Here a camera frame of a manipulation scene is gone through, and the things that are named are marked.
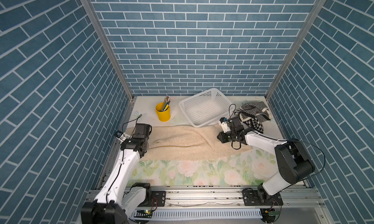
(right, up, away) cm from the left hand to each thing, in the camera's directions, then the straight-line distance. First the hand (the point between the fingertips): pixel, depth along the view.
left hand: (141, 141), depth 81 cm
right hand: (+47, 0, +13) cm, 48 cm away
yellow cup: (+7, +13, +21) cm, 26 cm away
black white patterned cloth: (+68, +15, +12) cm, 71 cm away
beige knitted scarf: (+17, -3, +12) cm, 21 cm away
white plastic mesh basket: (+39, +19, +32) cm, 54 cm away
